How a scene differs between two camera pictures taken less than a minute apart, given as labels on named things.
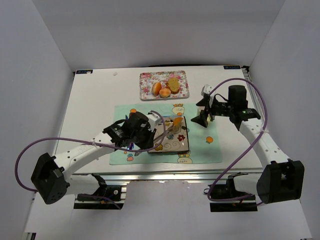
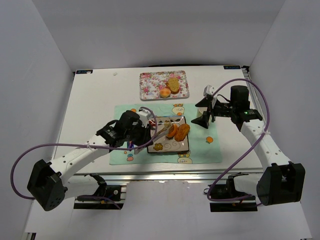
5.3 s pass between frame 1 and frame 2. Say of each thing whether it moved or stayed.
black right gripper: stayed
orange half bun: moved
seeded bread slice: stayed
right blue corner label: stayed
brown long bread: moved
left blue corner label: stayed
